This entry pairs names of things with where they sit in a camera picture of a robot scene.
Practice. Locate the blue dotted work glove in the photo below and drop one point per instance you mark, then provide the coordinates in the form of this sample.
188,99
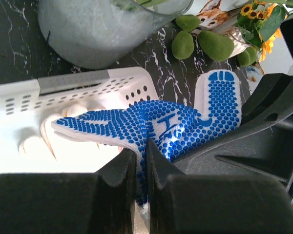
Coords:
175,128

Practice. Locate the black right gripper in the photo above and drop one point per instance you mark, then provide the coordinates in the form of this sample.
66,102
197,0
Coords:
263,144

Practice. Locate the artificial flower bouquet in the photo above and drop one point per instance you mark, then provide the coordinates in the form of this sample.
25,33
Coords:
219,46

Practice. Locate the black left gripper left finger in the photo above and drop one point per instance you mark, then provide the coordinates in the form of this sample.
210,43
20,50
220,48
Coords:
97,203

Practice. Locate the grey metal bucket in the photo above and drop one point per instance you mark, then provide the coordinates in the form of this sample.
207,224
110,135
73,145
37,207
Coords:
93,34

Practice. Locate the white perforated storage basket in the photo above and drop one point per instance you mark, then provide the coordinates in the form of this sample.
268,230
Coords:
25,104

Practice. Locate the yellow palm glove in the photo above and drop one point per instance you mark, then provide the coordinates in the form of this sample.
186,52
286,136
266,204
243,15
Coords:
50,146

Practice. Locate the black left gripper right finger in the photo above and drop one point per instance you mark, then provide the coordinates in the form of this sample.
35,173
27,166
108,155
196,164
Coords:
213,204

